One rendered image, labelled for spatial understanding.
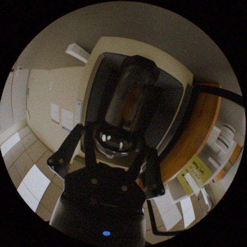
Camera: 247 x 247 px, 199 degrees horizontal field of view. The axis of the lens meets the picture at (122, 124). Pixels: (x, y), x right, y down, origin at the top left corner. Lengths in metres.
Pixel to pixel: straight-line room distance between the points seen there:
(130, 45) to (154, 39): 0.07
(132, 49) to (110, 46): 0.06
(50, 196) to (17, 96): 2.56
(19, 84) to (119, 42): 2.86
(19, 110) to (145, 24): 3.06
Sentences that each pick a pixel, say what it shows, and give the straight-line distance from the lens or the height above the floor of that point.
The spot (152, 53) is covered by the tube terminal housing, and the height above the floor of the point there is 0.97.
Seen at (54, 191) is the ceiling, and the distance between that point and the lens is 1.69.
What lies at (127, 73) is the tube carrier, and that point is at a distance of 0.16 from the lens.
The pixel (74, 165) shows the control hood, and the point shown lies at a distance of 0.36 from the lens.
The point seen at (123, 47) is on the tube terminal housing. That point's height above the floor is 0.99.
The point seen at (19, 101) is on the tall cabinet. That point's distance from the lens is 2.98.
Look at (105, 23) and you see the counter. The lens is 0.24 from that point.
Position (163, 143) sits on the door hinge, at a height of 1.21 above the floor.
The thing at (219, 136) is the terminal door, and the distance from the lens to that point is 0.19.
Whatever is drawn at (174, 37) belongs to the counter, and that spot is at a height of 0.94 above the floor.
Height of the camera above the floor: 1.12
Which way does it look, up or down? 22 degrees up
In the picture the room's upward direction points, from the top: 160 degrees counter-clockwise
